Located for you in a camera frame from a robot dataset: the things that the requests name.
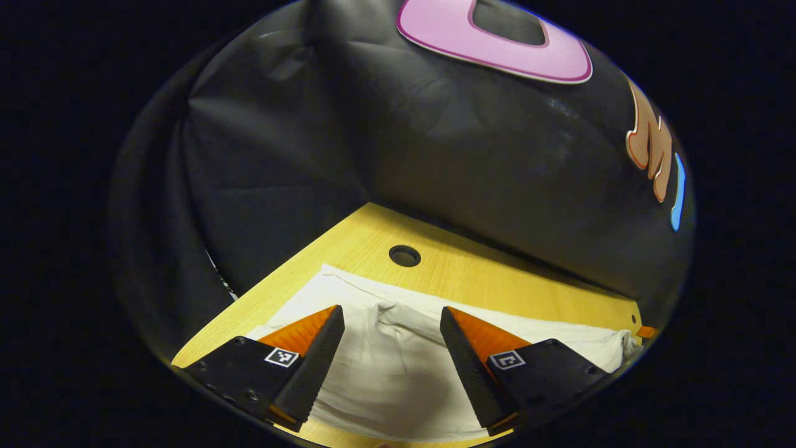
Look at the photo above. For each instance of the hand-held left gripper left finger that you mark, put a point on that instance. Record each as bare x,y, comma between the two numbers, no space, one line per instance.
314,373

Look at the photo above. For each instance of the black backdrop cloth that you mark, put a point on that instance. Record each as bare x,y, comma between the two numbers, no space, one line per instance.
466,155

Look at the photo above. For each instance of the white jeans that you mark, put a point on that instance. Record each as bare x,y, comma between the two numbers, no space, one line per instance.
385,373

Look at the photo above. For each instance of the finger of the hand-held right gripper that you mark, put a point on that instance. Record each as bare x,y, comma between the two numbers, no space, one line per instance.
647,331

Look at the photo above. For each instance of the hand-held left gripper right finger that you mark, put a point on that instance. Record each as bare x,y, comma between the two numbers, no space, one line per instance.
469,373

